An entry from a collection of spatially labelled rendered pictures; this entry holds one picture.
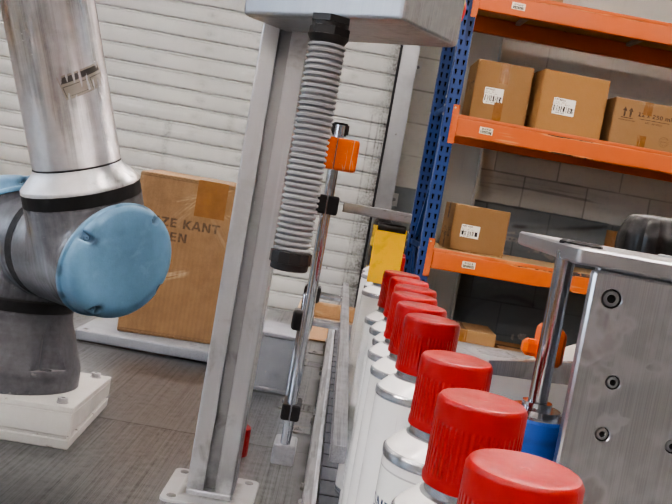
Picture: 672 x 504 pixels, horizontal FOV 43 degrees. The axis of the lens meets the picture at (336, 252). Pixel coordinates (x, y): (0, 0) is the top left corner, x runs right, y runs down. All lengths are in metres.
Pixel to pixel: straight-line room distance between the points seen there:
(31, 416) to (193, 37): 4.41
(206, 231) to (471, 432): 1.16
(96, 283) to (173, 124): 4.39
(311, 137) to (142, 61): 4.60
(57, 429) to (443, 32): 0.56
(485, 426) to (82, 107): 0.61
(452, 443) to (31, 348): 0.72
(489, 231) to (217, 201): 3.29
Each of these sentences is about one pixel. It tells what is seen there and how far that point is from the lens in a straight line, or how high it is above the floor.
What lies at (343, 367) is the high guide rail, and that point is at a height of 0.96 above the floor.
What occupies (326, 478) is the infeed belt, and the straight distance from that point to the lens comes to 0.83.
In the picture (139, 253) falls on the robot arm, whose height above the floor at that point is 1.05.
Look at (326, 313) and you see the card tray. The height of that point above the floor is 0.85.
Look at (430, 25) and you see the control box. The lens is 0.72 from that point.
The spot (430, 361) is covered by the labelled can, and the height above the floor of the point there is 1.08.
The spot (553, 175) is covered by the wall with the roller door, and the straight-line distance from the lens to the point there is 5.48.
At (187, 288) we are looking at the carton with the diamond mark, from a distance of 1.45.
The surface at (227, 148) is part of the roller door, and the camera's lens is 5.18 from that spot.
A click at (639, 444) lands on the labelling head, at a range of 0.42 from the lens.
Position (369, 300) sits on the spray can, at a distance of 0.95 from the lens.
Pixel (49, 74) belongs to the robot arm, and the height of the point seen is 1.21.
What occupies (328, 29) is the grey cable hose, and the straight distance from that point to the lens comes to 0.70.
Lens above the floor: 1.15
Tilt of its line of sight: 5 degrees down
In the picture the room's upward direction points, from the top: 10 degrees clockwise
